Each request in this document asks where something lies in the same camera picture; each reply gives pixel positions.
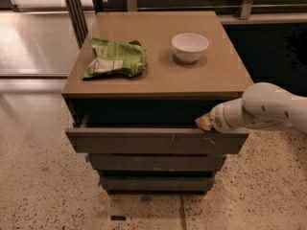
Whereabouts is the white ceramic bowl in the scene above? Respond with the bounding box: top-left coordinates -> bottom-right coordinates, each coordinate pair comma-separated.
172,33 -> 209,63

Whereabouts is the drawer grey front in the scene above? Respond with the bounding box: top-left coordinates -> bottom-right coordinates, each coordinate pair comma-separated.
65,114 -> 248,155

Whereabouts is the green crumpled chip bag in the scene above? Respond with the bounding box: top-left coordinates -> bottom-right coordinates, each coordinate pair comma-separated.
83,38 -> 148,80

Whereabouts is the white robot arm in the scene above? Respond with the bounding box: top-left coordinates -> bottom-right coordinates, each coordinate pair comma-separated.
195,82 -> 307,133

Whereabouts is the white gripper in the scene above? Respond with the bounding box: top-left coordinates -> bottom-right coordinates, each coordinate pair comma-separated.
195,100 -> 243,133

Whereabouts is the metal railing frame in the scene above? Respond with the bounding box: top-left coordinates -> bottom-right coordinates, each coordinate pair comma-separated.
65,0 -> 307,39

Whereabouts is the brown drawer cabinet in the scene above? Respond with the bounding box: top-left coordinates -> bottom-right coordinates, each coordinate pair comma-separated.
62,11 -> 252,194

